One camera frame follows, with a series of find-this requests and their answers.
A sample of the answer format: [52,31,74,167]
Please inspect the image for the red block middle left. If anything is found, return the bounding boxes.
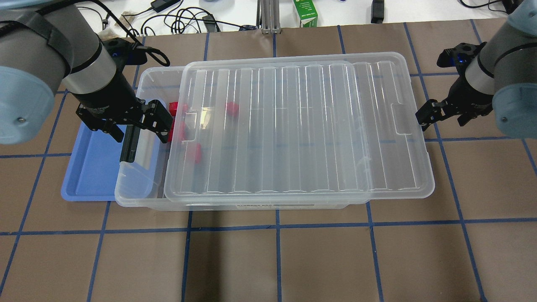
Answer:
[167,121,187,143]

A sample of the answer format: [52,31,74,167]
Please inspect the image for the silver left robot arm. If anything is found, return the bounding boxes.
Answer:
[0,0,172,145]

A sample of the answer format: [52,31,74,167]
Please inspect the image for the clear plastic storage box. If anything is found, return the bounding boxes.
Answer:
[120,60,372,211]

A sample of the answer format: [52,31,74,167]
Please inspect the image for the aluminium frame post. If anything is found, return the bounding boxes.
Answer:
[257,0,281,34]

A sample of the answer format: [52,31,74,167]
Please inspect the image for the blue plastic tray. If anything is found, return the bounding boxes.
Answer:
[61,122,162,202]

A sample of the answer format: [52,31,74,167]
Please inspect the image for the green white carton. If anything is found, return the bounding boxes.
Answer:
[292,0,319,28]

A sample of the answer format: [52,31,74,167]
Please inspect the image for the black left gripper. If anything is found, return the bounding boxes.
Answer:
[76,97,174,143]

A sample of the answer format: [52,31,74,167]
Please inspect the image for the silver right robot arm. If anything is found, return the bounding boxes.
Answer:
[416,0,537,139]

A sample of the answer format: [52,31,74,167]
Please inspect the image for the red block upper left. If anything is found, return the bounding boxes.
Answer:
[167,102,189,117]

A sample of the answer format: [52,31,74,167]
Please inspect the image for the clear plastic box lid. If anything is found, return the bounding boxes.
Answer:
[164,52,435,208]

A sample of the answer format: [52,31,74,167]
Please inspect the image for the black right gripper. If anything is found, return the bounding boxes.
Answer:
[415,80,493,130]

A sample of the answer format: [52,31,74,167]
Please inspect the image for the red block under lid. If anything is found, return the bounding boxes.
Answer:
[226,102,240,118]

